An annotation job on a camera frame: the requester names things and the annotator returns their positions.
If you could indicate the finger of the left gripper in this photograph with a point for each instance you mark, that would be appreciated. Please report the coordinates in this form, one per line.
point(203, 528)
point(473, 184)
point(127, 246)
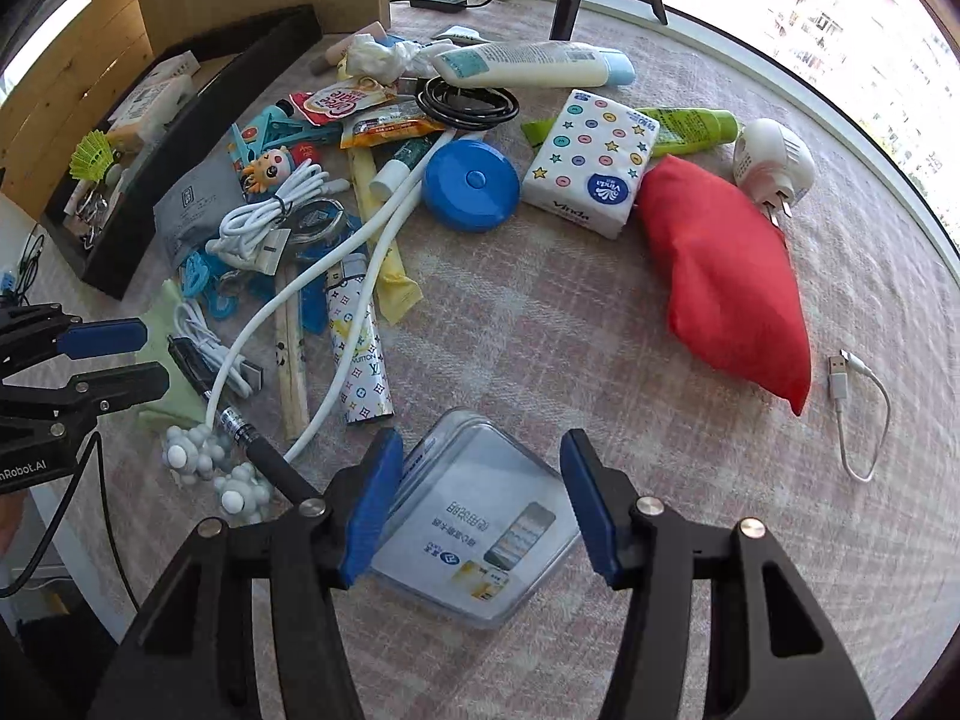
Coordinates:
point(84, 397)
point(44, 331)

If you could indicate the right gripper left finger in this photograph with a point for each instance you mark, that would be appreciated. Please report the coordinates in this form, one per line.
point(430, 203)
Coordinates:
point(189, 653)

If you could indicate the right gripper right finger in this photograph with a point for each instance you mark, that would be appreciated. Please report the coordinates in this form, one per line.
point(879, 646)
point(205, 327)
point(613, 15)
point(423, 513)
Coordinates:
point(772, 651)

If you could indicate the white box red calligraphy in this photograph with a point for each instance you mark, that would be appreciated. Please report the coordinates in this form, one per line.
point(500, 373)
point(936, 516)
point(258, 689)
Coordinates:
point(184, 64)

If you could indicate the light green cloth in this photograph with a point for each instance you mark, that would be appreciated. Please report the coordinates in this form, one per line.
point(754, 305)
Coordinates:
point(180, 406)

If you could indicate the black pen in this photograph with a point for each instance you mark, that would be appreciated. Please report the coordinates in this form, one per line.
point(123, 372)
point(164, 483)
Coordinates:
point(247, 443)

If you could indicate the grey ball cluster toy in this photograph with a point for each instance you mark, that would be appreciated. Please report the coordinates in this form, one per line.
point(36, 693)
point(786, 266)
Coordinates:
point(201, 455)

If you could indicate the grey sachet packet upper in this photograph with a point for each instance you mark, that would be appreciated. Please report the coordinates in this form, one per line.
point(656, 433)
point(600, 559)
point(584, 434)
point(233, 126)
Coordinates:
point(191, 210)

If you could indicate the wooden chopsticks packet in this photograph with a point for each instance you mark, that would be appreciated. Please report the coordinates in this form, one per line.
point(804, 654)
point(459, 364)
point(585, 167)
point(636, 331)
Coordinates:
point(291, 365)

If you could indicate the patterned lighter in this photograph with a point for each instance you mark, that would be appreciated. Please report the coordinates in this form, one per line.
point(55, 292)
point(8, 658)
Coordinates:
point(365, 395)

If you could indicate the clear plastic card case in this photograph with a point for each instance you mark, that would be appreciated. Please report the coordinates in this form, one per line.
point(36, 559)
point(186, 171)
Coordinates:
point(478, 523)

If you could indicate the teal clothespin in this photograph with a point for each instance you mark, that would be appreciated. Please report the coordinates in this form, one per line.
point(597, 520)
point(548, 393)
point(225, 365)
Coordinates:
point(275, 126)

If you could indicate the red pouch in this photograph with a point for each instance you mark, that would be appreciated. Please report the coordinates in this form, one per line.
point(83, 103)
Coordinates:
point(734, 300)

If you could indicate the coffee mate sachet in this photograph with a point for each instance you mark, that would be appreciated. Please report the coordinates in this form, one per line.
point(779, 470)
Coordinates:
point(341, 100)

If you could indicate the black cardboard tray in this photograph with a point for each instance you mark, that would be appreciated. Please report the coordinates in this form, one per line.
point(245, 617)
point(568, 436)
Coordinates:
point(256, 50)

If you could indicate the blue round tape measure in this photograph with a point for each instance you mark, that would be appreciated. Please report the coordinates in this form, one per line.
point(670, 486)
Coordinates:
point(470, 187)

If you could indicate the white power adapter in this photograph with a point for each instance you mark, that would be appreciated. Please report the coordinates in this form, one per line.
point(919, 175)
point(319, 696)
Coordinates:
point(773, 167)

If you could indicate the polka dot tissue pack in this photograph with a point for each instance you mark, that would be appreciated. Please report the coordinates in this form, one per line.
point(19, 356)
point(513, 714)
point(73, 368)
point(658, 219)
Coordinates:
point(590, 166)

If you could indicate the green tube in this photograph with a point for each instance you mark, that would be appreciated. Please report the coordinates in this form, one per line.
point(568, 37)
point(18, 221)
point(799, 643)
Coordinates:
point(691, 130)

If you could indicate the white blue tube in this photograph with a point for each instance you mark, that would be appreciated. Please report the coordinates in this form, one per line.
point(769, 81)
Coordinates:
point(552, 64)

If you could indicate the cartoon doll keychain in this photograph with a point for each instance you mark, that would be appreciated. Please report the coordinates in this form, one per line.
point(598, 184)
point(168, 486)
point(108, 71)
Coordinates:
point(271, 169)

